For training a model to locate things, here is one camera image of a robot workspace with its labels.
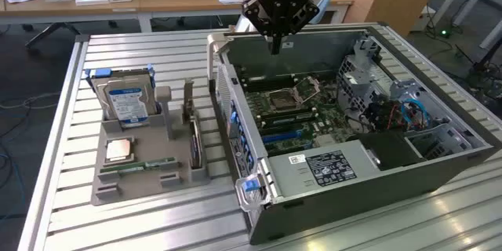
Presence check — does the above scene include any green RAM stick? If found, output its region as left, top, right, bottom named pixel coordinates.
left=101, top=157, right=177, bottom=174

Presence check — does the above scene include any black fan shroud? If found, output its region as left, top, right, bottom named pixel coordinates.
left=352, top=132, right=429, bottom=171

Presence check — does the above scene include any black chair base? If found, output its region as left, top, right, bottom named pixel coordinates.
left=26, top=23, right=82, bottom=55

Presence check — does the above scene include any blue expansion slot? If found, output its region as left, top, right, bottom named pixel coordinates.
left=262, top=129, right=307, bottom=143

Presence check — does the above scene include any blue disk carrier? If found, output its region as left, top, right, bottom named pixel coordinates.
left=84, top=63, right=158, bottom=116

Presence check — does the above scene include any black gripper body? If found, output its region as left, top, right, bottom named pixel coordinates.
left=257, top=0, right=315, bottom=37

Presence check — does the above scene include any CPU socket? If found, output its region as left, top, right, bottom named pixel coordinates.
left=267, top=89, right=299, bottom=113

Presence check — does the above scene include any beige case handle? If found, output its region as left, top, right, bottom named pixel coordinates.
left=207, top=34, right=231, bottom=81

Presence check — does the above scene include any green motherboard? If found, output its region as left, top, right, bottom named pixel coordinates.
left=235, top=68, right=366, bottom=152

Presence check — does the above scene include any metal socket cover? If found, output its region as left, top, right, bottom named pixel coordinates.
left=293, top=76, right=323, bottom=102

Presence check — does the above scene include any blue floor cable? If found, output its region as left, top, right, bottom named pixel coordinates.
left=0, top=109, right=28, bottom=222

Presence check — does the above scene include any blue case latch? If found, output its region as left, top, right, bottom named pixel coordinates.
left=243, top=174, right=263, bottom=195

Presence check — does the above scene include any blue wire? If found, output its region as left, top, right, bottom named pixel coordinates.
left=402, top=98, right=433, bottom=131

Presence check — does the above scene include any black wire bundle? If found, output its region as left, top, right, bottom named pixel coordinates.
left=345, top=101, right=408, bottom=134

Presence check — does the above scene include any hard disk with blue label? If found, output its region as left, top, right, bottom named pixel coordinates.
left=97, top=76, right=153, bottom=130

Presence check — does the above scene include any grey parts rack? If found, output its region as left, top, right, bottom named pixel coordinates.
left=91, top=85, right=213, bottom=206

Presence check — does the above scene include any blue slot retainer strip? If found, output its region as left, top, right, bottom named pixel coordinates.
left=229, top=99, right=257, bottom=172

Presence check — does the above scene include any metal disk bay cage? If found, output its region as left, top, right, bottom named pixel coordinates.
left=335, top=38, right=393, bottom=116

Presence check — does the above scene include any white floor cable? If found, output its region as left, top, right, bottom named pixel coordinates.
left=0, top=92, right=60, bottom=111

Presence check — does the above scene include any open grey PC case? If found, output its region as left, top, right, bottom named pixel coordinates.
left=207, top=26, right=496, bottom=246

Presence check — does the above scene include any silver CPU chip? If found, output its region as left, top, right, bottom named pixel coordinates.
left=106, top=138, right=133, bottom=162

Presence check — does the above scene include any grey power supply unit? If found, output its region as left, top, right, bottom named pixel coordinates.
left=258, top=140, right=384, bottom=199

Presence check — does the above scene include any small metal disk bay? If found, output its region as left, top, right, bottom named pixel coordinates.
left=404, top=123, right=474, bottom=160

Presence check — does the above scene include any white unit with red button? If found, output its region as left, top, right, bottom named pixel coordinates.
left=416, top=5, right=437, bottom=33

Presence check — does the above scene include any graphics card with black fan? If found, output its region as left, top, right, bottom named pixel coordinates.
left=182, top=77, right=206, bottom=170

